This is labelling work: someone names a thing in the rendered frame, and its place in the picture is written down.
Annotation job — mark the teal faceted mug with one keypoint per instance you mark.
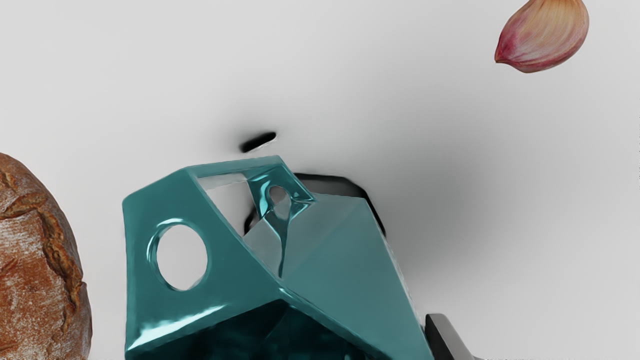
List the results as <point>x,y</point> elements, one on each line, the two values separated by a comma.
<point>330,280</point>

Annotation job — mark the pink garlic clove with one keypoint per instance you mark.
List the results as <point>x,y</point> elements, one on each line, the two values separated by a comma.
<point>545,35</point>

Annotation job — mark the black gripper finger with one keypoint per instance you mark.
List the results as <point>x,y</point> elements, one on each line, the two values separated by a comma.
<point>445,340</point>

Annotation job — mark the brown crusty bread loaf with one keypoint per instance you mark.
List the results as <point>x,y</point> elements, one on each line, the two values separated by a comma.
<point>35,270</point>

